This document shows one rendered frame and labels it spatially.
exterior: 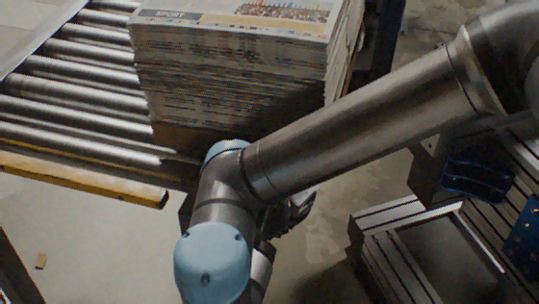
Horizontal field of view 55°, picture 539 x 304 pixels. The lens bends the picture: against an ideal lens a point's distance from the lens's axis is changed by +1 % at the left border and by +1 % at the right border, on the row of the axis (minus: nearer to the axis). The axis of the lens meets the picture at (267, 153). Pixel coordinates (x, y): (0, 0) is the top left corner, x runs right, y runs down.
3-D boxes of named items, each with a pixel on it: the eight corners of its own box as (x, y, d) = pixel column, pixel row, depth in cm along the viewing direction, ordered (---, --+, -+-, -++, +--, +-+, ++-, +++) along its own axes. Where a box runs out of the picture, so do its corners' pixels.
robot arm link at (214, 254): (183, 190, 56) (194, 249, 64) (160, 281, 48) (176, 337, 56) (256, 193, 55) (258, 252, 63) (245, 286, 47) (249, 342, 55)
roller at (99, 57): (251, 106, 102) (250, 88, 99) (43, 65, 112) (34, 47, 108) (259, 88, 105) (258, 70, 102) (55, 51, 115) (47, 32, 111)
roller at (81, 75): (242, 126, 98) (239, 110, 94) (25, 83, 108) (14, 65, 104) (249, 107, 101) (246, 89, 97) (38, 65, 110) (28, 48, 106)
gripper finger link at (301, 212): (323, 195, 77) (284, 231, 72) (323, 202, 78) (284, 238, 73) (299, 180, 79) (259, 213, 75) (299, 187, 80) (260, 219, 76)
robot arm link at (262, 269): (265, 309, 67) (206, 293, 69) (274, 279, 70) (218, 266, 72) (264, 277, 62) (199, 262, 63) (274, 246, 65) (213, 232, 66)
